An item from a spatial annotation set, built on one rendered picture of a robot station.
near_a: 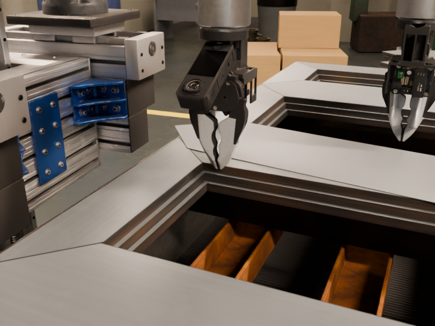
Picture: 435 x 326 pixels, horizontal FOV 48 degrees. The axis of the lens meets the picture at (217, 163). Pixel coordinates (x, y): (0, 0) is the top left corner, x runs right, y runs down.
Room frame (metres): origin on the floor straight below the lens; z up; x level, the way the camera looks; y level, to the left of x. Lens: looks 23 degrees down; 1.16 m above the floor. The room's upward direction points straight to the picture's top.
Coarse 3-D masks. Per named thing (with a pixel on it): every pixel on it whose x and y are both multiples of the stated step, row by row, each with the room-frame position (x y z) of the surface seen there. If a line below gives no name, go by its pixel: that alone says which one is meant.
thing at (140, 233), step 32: (192, 192) 0.67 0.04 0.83; (224, 192) 0.69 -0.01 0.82; (256, 192) 0.67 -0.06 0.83; (288, 192) 0.66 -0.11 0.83; (320, 192) 0.64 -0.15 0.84; (352, 192) 0.63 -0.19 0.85; (384, 192) 0.61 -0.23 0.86; (128, 224) 0.53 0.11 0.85; (160, 224) 0.57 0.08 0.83; (384, 224) 0.59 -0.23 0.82; (416, 224) 0.58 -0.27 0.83
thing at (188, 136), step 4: (188, 128) 0.89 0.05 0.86; (192, 128) 0.89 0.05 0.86; (180, 132) 0.86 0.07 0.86; (184, 132) 0.86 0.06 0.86; (188, 132) 0.86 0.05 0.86; (192, 132) 0.86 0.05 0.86; (184, 136) 0.84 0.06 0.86; (188, 136) 0.84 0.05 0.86; (192, 136) 0.84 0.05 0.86; (196, 136) 0.84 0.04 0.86; (184, 140) 0.82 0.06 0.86; (188, 140) 0.82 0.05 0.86; (192, 140) 0.82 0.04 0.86; (196, 140) 0.82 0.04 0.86; (184, 144) 0.80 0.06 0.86; (188, 144) 0.80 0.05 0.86; (192, 144) 0.80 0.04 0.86
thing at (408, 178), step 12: (408, 156) 0.75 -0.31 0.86; (420, 156) 0.75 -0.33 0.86; (432, 156) 0.75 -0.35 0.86; (396, 168) 0.70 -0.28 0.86; (408, 168) 0.70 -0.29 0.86; (420, 168) 0.70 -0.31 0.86; (432, 168) 0.70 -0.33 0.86; (396, 180) 0.65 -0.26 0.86; (408, 180) 0.65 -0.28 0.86; (420, 180) 0.65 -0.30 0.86; (432, 180) 0.65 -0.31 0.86; (396, 192) 0.61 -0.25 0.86; (408, 192) 0.61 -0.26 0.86; (420, 192) 0.61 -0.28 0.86; (432, 192) 0.61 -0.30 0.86
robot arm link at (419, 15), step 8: (400, 0) 0.82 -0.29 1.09; (408, 0) 0.80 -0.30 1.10; (416, 0) 0.79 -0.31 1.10; (424, 0) 0.79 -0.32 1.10; (432, 0) 0.79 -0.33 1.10; (400, 8) 0.82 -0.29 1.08; (408, 8) 0.80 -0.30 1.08; (416, 8) 0.79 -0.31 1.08; (424, 8) 0.79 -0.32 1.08; (432, 8) 0.79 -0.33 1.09; (400, 16) 0.81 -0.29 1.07; (408, 16) 0.80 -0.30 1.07; (416, 16) 0.79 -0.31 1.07; (424, 16) 0.79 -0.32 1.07; (432, 16) 0.79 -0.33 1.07
